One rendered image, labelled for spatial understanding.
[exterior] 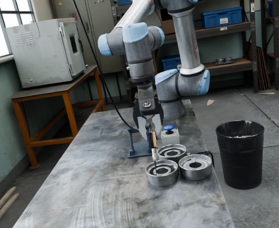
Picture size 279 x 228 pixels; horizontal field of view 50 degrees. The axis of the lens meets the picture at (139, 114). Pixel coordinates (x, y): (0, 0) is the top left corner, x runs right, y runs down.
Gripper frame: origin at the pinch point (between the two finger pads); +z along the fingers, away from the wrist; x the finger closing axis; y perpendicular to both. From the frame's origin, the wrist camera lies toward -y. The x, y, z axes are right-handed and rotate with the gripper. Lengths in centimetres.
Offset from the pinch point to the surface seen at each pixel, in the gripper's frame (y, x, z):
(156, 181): -8.6, 0.2, 10.9
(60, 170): 11.5, 37.6, 13.2
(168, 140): 20.1, -4.6, 10.4
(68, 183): 0.6, 31.2, 13.1
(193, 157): 2.4, -12.5, 9.9
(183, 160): 0.9, -8.9, 9.9
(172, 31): 348, -25, -10
